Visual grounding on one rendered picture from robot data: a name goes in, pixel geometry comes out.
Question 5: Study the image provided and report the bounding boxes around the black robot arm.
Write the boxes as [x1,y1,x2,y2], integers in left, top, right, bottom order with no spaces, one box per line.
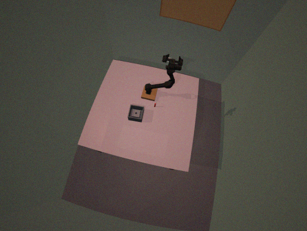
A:
[145,63,182,94]

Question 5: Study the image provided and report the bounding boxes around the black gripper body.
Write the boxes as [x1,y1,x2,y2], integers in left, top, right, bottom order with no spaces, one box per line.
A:
[162,55,183,66]

